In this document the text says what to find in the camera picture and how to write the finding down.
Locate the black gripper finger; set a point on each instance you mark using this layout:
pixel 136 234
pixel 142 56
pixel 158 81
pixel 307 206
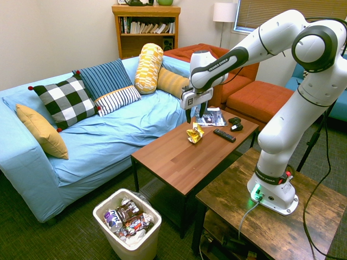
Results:
pixel 203 109
pixel 188 115

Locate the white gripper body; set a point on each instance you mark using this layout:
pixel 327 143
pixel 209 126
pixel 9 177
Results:
pixel 196 98

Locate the yellow chip bag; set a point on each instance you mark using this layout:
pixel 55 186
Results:
pixel 195 134

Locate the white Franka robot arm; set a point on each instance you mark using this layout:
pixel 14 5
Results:
pixel 282 130

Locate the clear plastic bin liner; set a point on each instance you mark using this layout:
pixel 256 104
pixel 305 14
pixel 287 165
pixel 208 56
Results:
pixel 143 199

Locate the white plastic trash bin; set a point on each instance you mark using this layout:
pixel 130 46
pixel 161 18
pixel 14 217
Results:
pixel 141 249

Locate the dark magazine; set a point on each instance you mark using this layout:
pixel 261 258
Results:
pixel 215 119

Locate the mustard striped pillow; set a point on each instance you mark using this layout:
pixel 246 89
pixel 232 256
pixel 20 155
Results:
pixel 172 81

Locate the black remote control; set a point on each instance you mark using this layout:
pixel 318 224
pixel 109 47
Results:
pixel 224 135

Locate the black game controller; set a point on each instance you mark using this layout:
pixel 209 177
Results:
pixel 236 123

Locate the orange armchair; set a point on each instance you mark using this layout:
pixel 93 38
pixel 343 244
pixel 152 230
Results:
pixel 238 81

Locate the wooden coffee table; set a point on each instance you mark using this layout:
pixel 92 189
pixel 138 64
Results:
pixel 176 162

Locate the orange ottoman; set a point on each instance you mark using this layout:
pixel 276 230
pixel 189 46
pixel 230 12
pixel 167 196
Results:
pixel 257 98

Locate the yellow patterned bolster pillow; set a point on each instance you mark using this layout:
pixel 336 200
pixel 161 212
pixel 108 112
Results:
pixel 148 67

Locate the black bookshelf speaker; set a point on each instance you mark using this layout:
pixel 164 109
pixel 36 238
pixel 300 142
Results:
pixel 168 44

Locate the white navy striped pillow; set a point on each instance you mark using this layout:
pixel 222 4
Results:
pixel 118 100

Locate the black metal mesh box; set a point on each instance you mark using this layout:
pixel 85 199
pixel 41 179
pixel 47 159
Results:
pixel 154 189

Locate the light blue sofa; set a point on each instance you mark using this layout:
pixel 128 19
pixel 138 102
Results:
pixel 108 140

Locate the row of books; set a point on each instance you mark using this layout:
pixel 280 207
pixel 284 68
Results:
pixel 146 28

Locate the rustic wooden robot table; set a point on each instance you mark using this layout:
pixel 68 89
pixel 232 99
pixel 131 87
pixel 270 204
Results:
pixel 230 195

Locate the white shade floor lamp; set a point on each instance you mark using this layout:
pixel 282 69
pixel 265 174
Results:
pixel 224 12

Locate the blue striped pillow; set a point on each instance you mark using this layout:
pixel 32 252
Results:
pixel 104 77

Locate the wooden bookshelf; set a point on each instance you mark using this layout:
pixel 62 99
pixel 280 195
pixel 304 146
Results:
pixel 146 10

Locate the green bowl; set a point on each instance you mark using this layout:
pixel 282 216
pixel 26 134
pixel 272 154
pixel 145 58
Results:
pixel 164 2

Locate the brown snack wrapper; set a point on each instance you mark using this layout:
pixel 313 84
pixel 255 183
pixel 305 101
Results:
pixel 127 211

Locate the wooden window blinds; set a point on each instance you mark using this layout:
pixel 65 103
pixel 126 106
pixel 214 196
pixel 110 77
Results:
pixel 271 10

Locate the red panda snack wrapper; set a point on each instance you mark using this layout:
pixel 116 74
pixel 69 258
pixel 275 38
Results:
pixel 135 223

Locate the black white checkered pillow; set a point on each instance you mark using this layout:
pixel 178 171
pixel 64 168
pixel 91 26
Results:
pixel 66 100

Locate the hint water bottle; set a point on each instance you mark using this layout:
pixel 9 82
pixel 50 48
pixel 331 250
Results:
pixel 114 222

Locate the white crumpled tissue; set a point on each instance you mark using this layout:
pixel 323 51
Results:
pixel 137 237

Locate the black power strip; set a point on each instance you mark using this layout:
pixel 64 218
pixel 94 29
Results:
pixel 230 243

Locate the teal chair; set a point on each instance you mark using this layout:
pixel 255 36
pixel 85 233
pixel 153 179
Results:
pixel 339 108

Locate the plain mustard pillow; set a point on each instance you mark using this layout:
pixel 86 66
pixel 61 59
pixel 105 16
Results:
pixel 43 132

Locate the black camera tripod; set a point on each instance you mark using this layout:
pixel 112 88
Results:
pixel 314 138

